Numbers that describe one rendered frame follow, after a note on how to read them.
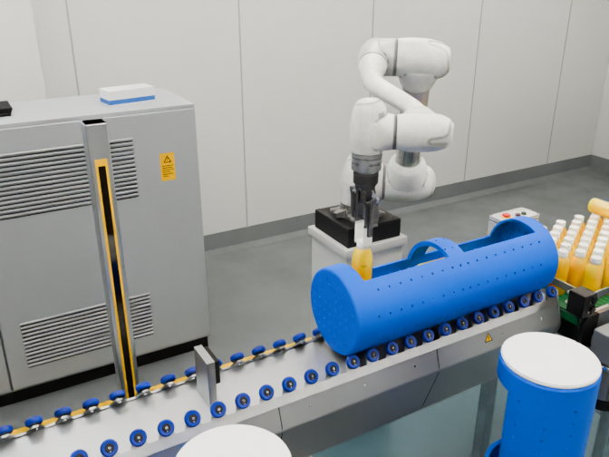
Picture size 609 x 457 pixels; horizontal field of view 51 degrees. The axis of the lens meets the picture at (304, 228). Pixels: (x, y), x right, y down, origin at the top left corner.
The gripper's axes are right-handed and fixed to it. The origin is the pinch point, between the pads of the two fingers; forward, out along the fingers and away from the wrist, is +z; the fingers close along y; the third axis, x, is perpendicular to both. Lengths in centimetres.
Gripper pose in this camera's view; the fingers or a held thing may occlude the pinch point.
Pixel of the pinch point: (363, 234)
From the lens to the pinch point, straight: 194.7
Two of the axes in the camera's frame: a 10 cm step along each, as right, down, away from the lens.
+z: 0.0, 9.2, 3.9
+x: 8.7, -2.0, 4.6
